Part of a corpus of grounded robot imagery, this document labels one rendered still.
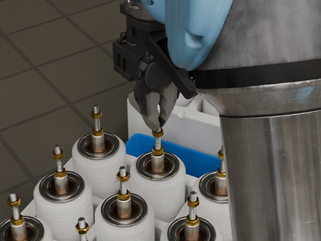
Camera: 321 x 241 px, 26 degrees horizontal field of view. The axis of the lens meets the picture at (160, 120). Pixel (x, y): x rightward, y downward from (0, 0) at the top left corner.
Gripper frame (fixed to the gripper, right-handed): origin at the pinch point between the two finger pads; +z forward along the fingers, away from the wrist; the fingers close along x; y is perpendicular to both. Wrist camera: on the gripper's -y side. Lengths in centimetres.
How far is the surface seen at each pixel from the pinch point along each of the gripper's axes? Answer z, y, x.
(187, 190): 17.9, -0.8, -5.9
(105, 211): 9.2, -2.0, 13.4
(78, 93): 35, 56, -22
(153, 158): 7.0, 0.5, 1.1
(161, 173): 9.3, -1.4, 1.0
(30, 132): 35, 51, -4
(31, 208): 16.6, 13.1, 18.5
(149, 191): 11.3, -1.8, 4.0
